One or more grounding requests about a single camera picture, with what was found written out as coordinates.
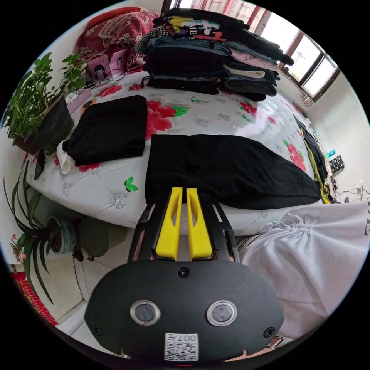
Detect pink cartoon picture cards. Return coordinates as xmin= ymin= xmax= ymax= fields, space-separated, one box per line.
xmin=89 ymin=48 xmax=130 ymax=81

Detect leafy green potted plant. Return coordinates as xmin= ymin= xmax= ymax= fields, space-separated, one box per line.
xmin=1 ymin=52 xmax=87 ymax=155

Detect red patterned pillow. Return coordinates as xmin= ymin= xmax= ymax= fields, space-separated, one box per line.
xmin=74 ymin=7 xmax=161 ymax=73

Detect round olive green stool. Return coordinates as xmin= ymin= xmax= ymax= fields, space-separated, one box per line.
xmin=77 ymin=217 xmax=128 ymax=259

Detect black pants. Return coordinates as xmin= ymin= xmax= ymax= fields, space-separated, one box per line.
xmin=144 ymin=134 xmax=322 ymax=210

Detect pile of clothes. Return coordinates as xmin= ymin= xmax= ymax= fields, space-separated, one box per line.
xmin=134 ymin=8 xmax=295 ymax=102

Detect long-leaved plant in blue pot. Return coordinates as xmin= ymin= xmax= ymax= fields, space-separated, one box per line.
xmin=3 ymin=161 xmax=78 ymax=304

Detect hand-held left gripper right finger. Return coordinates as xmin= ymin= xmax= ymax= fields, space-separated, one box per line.
xmin=186 ymin=188 xmax=213 ymax=260

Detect window with brown frame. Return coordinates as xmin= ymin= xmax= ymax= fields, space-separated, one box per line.
xmin=257 ymin=11 xmax=341 ymax=102

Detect folded black garment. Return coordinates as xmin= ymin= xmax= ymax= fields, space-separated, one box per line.
xmin=62 ymin=94 xmax=148 ymax=166

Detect person's body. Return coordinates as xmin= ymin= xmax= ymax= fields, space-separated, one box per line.
xmin=235 ymin=201 xmax=370 ymax=341

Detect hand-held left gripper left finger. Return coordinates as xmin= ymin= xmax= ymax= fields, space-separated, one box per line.
xmin=155 ymin=187 xmax=183 ymax=261

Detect bed with flowered white quilt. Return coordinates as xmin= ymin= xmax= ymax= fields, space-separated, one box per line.
xmin=25 ymin=69 xmax=326 ymax=235

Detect heap of dark and olive clothes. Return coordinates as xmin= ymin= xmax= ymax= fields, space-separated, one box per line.
xmin=293 ymin=114 xmax=336 ymax=205

